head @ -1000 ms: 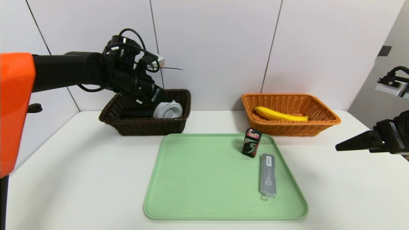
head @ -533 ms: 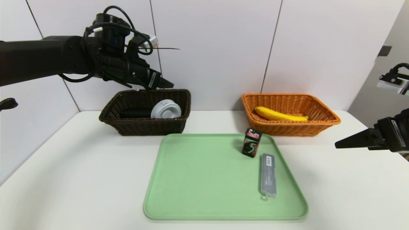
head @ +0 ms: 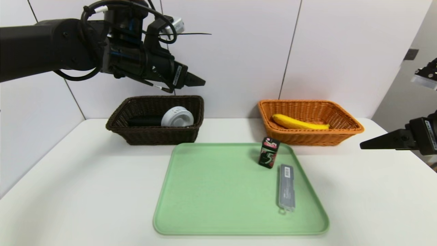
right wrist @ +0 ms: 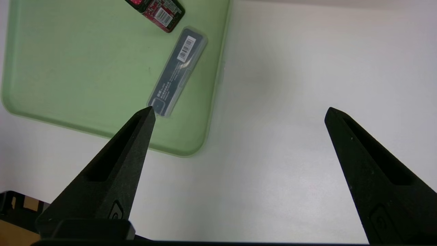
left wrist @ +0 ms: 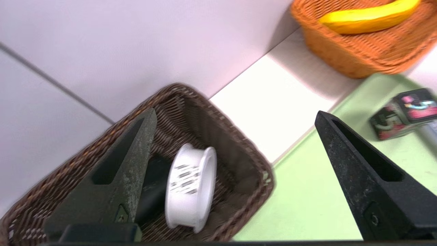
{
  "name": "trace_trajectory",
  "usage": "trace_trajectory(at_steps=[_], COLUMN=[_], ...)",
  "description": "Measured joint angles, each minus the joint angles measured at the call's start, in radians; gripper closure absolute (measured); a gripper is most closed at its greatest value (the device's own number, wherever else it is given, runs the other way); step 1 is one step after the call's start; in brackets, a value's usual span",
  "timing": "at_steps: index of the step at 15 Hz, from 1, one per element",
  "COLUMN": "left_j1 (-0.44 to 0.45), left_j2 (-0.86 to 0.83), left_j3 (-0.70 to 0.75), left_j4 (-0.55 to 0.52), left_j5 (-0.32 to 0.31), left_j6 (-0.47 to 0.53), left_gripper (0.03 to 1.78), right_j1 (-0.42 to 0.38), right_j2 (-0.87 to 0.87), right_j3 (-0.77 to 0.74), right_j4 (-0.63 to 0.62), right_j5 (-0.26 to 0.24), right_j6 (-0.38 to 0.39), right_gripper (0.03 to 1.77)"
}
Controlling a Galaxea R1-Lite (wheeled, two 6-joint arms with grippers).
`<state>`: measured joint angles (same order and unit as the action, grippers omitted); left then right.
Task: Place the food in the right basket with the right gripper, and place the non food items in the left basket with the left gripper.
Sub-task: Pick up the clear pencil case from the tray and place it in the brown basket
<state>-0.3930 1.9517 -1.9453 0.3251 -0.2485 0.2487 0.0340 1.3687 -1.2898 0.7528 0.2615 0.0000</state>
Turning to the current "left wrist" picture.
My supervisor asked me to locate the black pouch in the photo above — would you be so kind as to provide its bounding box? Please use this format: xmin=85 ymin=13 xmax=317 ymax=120
xmin=135 ymin=155 xmax=173 ymax=226

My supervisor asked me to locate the light green plastic tray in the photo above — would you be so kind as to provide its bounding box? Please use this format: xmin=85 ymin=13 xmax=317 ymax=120
xmin=232 ymin=72 xmax=437 ymax=241

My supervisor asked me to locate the yellow banana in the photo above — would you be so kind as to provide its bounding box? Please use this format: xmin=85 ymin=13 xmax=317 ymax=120
xmin=319 ymin=0 xmax=422 ymax=35

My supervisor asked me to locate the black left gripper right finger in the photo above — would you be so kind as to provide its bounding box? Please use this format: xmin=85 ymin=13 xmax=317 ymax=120
xmin=315 ymin=110 xmax=437 ymax=240

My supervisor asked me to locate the clear plastic pen case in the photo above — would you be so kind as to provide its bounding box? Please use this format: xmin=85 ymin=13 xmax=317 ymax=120
xmin=422 ymin=120 xmax=437 ymax=151

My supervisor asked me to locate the dark brown wicker basket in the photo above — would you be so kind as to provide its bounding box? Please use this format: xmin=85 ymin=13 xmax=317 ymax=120
xmin=0 ymin=83 xmax=275 ymax=243

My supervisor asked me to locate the small black red box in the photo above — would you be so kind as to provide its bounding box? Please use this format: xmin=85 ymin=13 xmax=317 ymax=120
xmin=369 ymin=88 xmax=437 ymax=141

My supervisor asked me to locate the orange wicker basket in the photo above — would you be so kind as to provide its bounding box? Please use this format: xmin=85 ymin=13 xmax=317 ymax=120
xmin=290 ymin=0 xmax=437 ymax=79

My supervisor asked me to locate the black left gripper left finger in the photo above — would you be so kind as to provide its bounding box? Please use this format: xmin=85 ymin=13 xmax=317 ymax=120
xmin=44 ymin=109 xmax=157 ymax=243

